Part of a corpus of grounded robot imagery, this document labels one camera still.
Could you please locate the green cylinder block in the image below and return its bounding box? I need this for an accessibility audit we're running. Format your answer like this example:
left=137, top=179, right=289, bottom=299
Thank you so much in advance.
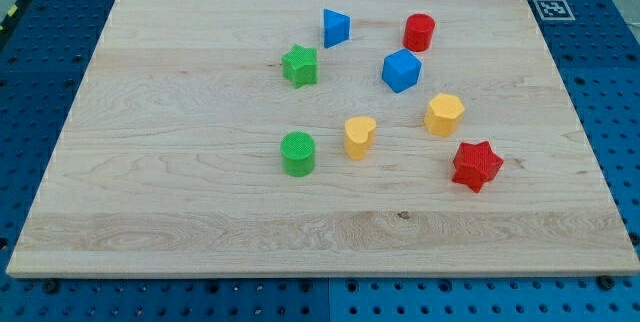
left=280, top=131, right=316, bottom=177

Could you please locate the blue cube block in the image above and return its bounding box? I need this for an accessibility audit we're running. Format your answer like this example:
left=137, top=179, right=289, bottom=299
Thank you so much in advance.
left=381, top=49, right=422, bottom=93

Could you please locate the red cylinder block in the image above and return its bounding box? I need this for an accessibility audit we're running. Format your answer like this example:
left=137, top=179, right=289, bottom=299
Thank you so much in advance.
left=403, top=13, right=436, bottom=52

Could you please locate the white fiducial marker tag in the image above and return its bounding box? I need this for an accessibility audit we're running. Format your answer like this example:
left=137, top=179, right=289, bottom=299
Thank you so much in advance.
left=533, top=0, right=575, bottom=21

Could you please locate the yellow hexagon block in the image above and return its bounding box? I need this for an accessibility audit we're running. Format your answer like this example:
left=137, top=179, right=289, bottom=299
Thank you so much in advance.
left=424, top=93, right=465, bottom=137

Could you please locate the yellow heart block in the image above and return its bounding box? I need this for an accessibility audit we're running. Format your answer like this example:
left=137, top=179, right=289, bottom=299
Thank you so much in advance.
left=343, top=116, right=377, bottom=160

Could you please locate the red star block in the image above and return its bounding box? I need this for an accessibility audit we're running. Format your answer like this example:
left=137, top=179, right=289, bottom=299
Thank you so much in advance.
left=452, top=141, right=504, bottom=193

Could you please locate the green star block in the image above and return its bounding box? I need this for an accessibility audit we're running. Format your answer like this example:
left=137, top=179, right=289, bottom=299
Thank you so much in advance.
left=281, top=44, right=318, bottom=88

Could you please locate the wooden board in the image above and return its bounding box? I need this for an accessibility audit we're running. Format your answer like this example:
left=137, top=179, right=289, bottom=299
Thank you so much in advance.
left=7, top=0, right=639, bottom=278

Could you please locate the blue triangle block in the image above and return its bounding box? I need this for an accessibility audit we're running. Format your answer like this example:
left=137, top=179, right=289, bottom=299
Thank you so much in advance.
left=323, top=9, right=351, bottom=48

